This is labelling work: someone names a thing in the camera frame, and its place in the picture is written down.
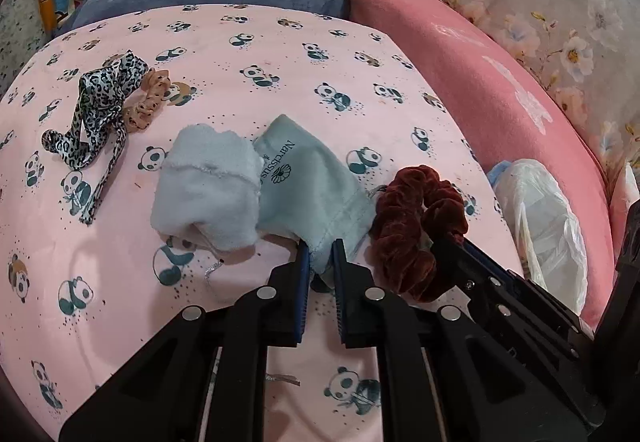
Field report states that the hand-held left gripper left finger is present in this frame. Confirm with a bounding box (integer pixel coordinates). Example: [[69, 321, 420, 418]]
[[59, 241, 313, 442]]

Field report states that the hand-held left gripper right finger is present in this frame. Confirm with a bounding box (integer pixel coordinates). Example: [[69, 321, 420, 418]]
[[331, 239, 606, 442]]

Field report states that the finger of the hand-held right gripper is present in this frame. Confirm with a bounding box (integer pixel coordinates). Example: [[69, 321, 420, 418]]
[[430, 237, 597, 365], [462, 241, 597, 334]]

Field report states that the white plastic bin bag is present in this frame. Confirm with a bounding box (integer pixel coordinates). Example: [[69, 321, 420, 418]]
[[495, 159, 588, 317]]

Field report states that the dark red velvet scrunchie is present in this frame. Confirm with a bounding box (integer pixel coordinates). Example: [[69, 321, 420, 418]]
[[369, 165, 470, 305]]

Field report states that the light blue waste bin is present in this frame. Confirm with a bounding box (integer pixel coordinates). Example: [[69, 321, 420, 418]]
[[487, 162, 512, 189]]

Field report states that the pink blanket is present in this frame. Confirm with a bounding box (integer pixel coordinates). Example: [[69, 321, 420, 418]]
[[280, 0, 640, 327]]

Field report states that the beige dotted scrunchie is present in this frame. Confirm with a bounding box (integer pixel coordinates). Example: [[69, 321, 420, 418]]
[[122, 68, 172, 133]]

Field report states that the leopard print ribbon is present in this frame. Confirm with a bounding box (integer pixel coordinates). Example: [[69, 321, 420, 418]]
[[41, 50, 151, 226]]

